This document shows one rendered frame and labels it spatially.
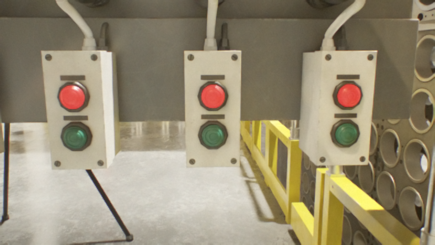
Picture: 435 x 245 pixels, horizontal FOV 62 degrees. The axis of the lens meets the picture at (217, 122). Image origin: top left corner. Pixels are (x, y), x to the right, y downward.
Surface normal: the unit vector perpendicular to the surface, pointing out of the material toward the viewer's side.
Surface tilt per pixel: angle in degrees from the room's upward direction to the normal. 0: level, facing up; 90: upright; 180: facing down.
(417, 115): 67
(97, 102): 90
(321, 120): 90
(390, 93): 90
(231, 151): 90
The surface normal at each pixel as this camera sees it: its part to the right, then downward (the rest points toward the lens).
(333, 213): 0.05, 0.18
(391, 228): 0.00, -0.98
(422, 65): 0.05, -0.21
